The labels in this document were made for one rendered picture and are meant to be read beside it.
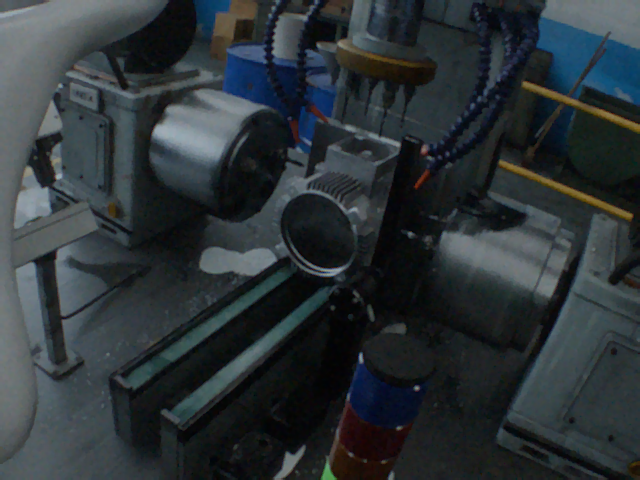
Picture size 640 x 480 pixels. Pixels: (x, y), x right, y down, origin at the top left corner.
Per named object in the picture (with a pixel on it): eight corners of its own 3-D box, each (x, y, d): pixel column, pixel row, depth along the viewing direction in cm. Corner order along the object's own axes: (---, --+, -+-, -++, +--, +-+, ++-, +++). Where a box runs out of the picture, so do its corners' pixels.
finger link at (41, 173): (20, 148, 73) (36, 188, 75) (37, 142, 76) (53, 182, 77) (13, 155, 75) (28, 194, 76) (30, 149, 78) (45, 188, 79)
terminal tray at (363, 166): (349, 166, 112) (356, 133, 109) (396, 184, 108) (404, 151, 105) (319, 182, 103) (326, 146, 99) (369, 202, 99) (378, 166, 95)
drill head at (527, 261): (414, 262, 115) (446, 152, 103) (591, 342, 100) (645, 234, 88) (361, 317, 95) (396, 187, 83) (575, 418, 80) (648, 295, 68)
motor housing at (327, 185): (318, 224, 121) (334, 143, 112) (396, 258, 114) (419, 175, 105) (265, 259, 105) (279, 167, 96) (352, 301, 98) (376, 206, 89)
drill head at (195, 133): (179, 159, 140) (187, 66, 127) (295, 210, 126) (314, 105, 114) (105, 187, 120) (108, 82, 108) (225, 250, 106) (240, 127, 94)
